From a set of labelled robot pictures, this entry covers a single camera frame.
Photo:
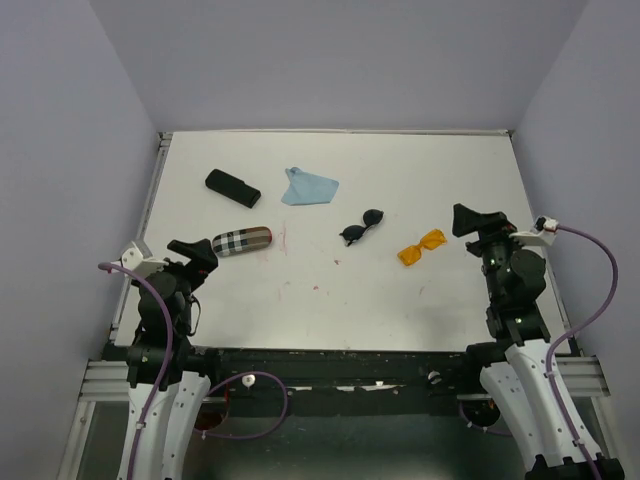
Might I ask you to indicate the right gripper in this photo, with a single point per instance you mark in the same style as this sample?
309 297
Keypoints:
491 227

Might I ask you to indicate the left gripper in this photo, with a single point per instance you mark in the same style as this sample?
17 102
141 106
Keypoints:
203 259

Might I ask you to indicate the plaid glasses case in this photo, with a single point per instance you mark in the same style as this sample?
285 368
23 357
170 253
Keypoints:
241 241

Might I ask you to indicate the blue cleaning cloth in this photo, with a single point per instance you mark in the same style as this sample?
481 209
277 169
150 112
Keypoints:
308 189

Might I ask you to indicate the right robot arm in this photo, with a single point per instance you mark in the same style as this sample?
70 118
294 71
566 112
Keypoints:
519 368

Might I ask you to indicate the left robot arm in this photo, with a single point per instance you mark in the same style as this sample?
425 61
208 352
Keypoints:
166 384

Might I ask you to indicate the orange sunglasses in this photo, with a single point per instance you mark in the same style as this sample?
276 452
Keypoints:
429 242

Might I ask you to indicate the black round sunglasses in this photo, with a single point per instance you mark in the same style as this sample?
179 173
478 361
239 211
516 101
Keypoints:
353 233

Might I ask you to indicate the black glasses case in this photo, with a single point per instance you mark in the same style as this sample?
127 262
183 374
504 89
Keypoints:
232 188

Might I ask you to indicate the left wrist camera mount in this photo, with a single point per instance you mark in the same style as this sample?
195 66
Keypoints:
138 258

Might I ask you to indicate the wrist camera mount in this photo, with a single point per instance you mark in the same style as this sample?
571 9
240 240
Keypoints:
542 233
138 258

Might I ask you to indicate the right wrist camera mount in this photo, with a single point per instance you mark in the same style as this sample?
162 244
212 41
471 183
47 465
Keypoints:
542 233

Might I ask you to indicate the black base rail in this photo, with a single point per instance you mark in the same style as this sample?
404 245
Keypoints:
338 383

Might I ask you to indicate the aluminium frame rail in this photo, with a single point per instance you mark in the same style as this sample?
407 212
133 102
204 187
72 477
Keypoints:
105 381

